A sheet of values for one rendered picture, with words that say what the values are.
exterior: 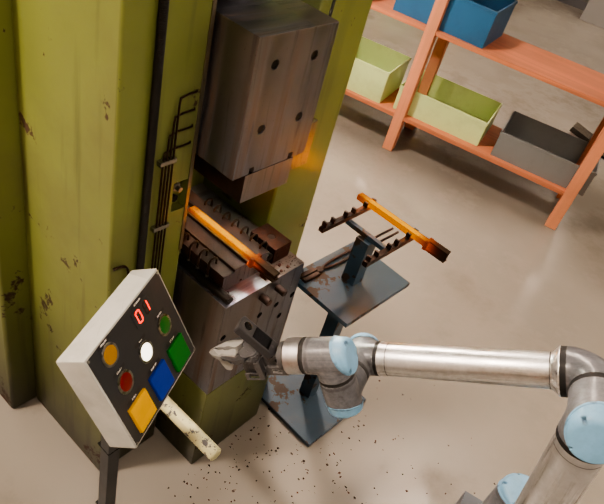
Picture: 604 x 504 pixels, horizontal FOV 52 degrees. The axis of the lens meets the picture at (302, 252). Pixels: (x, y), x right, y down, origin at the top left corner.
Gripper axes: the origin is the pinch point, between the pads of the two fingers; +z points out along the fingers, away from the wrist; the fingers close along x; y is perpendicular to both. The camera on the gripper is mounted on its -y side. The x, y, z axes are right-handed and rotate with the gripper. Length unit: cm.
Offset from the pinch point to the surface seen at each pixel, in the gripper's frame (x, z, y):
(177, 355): -1.6, 10.3, 0.4
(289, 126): 48, -17, -38
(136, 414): -22.7, 10.2, -0.7
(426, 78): 385, 5, 68
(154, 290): 2.2, 11.0, -18.1
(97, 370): -25.2, 11.0, -17.4
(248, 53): 32, -20, -63
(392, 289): 88, -22, 50
